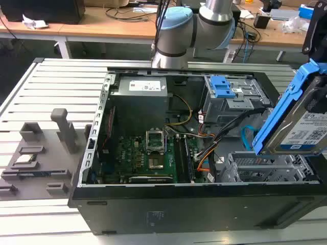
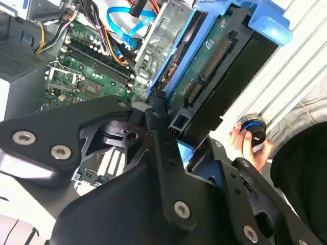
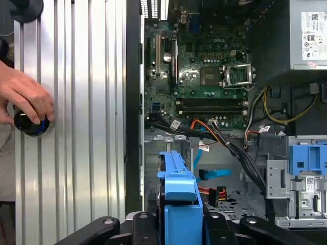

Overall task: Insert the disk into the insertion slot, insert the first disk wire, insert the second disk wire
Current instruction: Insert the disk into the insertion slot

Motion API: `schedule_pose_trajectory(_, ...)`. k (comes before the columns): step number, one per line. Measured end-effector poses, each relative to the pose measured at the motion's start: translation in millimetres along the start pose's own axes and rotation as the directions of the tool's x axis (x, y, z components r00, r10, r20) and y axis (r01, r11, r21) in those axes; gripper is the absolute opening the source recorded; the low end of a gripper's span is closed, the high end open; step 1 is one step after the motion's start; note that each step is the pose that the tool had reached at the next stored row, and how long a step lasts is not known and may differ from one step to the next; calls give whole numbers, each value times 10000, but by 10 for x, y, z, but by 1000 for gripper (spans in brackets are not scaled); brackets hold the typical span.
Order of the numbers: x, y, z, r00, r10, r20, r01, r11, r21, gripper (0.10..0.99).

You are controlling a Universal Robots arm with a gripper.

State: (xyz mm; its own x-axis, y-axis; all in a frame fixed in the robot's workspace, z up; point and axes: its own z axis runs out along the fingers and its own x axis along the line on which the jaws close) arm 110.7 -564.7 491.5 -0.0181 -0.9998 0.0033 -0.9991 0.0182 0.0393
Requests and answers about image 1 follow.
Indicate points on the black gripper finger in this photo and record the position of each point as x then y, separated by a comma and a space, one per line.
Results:
322, 99

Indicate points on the hard disk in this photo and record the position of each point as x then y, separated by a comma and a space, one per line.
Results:
281, 120

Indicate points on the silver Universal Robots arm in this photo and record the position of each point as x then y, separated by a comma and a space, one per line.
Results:
176, 30

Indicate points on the metal disk bay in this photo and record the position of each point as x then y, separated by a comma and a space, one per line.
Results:
260, 168

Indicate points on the RAM slot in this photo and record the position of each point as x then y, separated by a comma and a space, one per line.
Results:
183, 158

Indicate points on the clear plastic bag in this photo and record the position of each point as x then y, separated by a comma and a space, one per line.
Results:
295, 24

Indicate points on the blue cardboard box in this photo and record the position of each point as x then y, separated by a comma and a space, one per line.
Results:
306, 10

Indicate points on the small black box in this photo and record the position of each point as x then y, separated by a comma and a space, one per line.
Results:
261, 21

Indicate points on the metal drive cage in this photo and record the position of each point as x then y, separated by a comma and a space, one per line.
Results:
230, 107

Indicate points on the CPU socket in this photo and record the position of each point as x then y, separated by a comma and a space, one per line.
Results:
155, 141

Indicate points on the black open PC case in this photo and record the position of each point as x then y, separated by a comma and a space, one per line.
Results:
178, 209

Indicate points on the grey power supply unit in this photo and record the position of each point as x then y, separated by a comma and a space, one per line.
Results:
139, 102

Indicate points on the green motherboard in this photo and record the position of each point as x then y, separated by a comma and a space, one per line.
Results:
138, 158

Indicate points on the wooden desk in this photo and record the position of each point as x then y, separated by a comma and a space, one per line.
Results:
107, 25

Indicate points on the metal slat table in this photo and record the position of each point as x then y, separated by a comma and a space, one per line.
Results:
51, 86

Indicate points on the black monitor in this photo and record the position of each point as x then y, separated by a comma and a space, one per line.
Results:
43, 10

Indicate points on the grey parts rack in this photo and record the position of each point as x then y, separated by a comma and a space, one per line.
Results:
48, 158

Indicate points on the crumpled white paper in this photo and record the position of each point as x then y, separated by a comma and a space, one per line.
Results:
34, 22

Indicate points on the silver CPU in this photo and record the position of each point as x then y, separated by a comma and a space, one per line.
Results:
25, 158

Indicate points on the blue drive latch bracket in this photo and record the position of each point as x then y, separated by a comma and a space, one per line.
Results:
221, 86

